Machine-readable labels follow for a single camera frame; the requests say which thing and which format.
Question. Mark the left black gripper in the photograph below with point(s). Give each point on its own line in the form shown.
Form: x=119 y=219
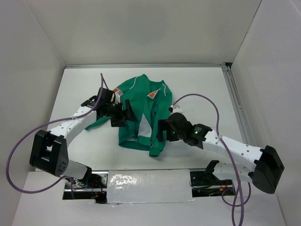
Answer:
x=127 y=113

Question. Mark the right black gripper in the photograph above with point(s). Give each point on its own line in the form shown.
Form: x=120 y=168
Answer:
x=164 y=125

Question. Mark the green jacket with white lining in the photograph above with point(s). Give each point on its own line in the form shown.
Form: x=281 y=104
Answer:
x=150 y=101

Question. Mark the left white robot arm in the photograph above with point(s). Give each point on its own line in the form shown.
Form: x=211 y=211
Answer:
x=50 y=148

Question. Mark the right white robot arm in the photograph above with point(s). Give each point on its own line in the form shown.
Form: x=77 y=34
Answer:
x=260 y=166

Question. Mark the white taped cover plate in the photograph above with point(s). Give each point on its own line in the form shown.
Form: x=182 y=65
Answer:
x=149 y=186

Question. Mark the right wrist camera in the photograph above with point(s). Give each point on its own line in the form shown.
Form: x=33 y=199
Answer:
x=175 y=109

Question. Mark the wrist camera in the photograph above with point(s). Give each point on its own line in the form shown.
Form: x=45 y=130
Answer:
x=117 y=94
x=175 y=109

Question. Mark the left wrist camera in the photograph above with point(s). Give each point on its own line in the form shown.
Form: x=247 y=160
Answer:
x=117 y=94

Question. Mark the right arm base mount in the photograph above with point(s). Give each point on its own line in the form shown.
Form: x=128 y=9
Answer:
x=203 y=186

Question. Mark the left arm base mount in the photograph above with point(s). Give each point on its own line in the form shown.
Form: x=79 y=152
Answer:
x=94 y=188

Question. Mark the aluminium frame rail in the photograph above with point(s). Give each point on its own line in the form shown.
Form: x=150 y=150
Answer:
x=237 y=104

